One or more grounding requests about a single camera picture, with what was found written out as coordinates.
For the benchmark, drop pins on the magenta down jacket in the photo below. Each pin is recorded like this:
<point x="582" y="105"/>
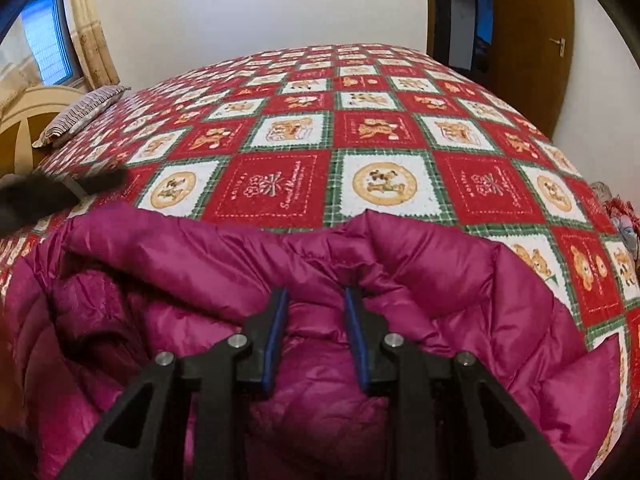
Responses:
<point x="200" y="260"/>

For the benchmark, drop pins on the cream wooden headboard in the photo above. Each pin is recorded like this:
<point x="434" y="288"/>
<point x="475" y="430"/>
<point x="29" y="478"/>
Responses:
<point x="25" y="125"/>

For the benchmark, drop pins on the red bear-print bedspread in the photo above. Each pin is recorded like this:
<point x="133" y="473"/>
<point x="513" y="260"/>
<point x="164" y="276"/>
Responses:
<point x="320" y="170"/>

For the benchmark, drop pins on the window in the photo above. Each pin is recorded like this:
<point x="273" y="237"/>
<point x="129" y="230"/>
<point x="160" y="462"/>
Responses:
<point x="47" y="35"/>

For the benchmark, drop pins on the brown wooden door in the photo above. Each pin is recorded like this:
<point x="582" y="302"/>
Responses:
<point x="530" y="60"/>

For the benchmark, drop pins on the striped pillow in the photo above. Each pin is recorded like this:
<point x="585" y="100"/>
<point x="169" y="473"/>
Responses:
<point x="80" y="115"/>

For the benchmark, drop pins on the pile of clothes on floor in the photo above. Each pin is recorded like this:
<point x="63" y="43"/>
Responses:
<point x="620" y="215"/>

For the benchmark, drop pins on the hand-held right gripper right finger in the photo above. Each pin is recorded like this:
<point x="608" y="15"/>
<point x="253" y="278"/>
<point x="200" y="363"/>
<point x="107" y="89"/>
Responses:
<point x="356" y="332"/>

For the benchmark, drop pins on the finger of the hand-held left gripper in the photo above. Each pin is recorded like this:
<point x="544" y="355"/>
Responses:
<point x="100" y="181"/>

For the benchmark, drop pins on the dark wooden door frame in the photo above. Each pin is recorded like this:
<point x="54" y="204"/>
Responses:
<point x="440" y="10"/>

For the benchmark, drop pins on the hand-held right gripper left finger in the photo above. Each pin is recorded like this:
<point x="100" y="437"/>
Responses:
<point x="276" y="330"/>

